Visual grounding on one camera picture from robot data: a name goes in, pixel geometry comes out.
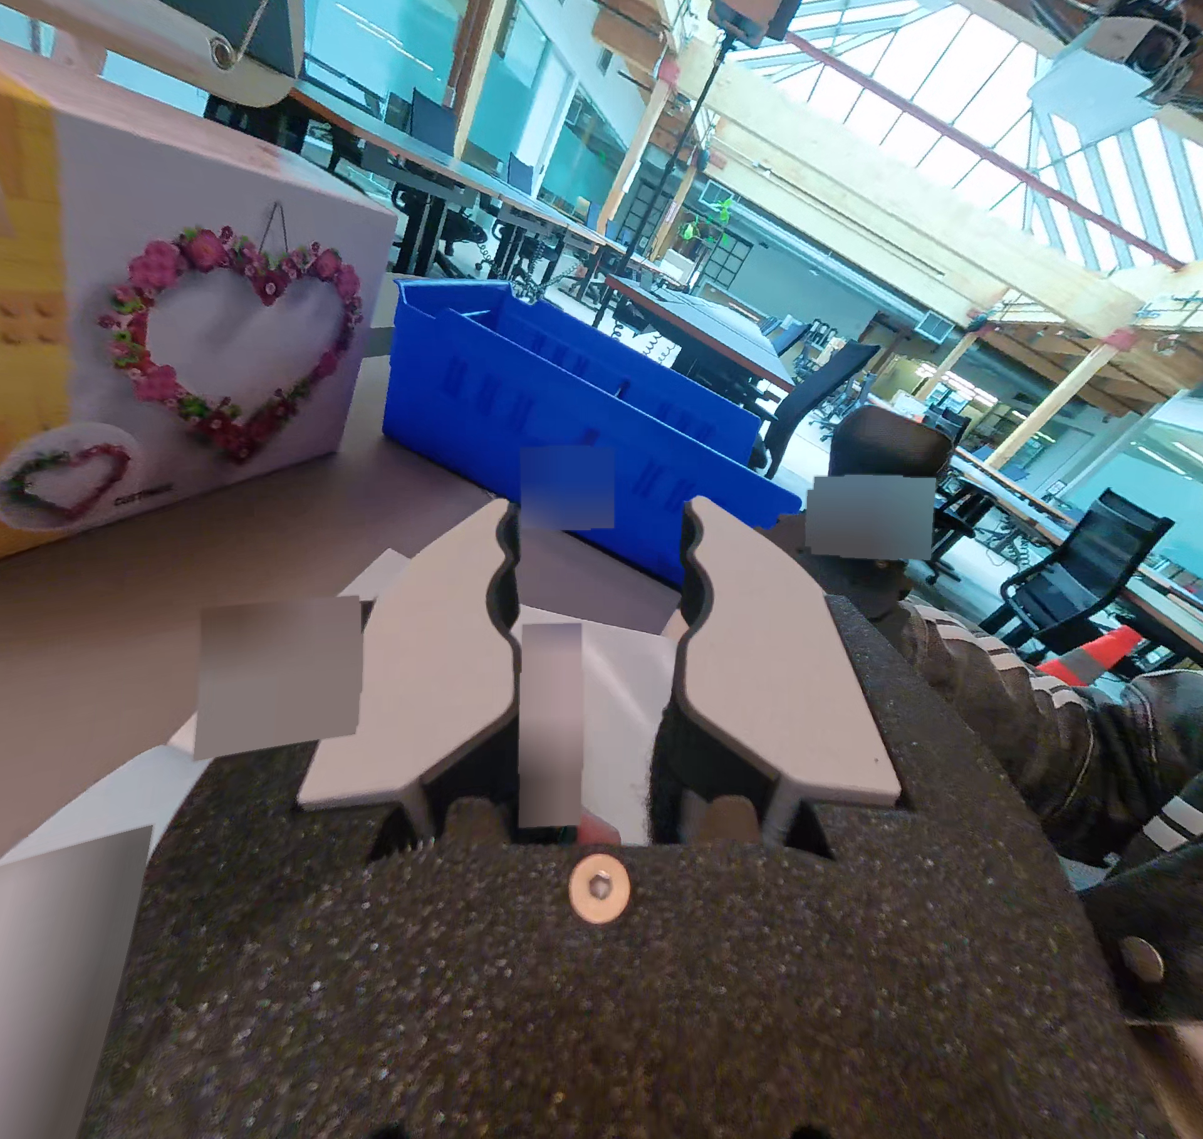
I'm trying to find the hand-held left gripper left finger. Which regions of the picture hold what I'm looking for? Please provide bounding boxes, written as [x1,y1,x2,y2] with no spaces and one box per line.
[299,499,522,839]

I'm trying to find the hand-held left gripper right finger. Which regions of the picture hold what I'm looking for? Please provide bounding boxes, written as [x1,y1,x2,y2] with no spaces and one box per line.
[669,497,903,846]

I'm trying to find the lego instruction booklet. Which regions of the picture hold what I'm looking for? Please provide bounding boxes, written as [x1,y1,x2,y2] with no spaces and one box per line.
[0,547,684,867]

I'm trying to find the blue divided plastic bin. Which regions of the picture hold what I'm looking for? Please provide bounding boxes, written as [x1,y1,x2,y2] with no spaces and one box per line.
[383,276,804,590]

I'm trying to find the person's right forearm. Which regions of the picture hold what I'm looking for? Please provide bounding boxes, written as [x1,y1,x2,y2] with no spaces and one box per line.
[882,598,1203,867]

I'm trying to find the yellow white lego box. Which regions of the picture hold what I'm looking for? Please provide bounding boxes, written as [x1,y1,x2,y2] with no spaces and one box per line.
[0,39,400,561]

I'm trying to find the black mesh office chair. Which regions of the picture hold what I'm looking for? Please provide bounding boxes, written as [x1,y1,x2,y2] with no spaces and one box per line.
[759,339,881,480]

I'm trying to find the orange traffic cone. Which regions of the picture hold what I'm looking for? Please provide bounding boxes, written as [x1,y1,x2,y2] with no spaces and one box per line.
[1036,624,1142,688]

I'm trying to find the black light stand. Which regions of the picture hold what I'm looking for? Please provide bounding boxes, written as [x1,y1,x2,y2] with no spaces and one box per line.
[615,39,729,266]

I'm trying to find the white hanging ceiling panel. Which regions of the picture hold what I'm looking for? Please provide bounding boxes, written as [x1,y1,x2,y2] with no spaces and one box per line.
[1028,15,1180,129]

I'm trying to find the person's dark jacket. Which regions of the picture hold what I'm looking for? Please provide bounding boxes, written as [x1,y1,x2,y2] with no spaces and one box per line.
[1080,669,1203,1027]

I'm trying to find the person's light trousers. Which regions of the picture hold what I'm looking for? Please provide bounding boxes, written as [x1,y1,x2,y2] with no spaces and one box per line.
[1122,1016,1203,1139]

